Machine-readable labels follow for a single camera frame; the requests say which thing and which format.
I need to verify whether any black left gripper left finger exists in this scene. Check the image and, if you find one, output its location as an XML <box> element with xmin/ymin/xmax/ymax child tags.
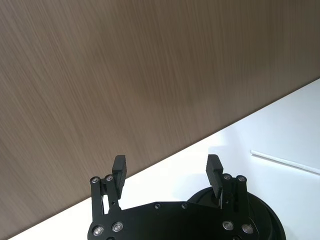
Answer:
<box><xmin>89</xmin><ymin>154</ymin><xmax>130</xmax><ymax>226</ymax></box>

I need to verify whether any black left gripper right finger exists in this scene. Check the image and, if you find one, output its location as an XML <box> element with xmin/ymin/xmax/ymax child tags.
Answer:
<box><xmin>205</xmin><ymin>154</ymin><xmax>250</xmax><ymax>226</ymax></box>

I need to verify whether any black round base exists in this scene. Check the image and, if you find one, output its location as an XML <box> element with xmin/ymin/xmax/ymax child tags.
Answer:
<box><xmin>186</xmin><ymin>187</ymin><xmax>286</xmax><ymax>240</ymax></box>

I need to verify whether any thin white strip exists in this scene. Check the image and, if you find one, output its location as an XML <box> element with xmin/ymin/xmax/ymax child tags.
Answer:
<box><xmin>250</xmin><ymin>149</ymin><xmax>320</xmax><ymax>175</ymax></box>

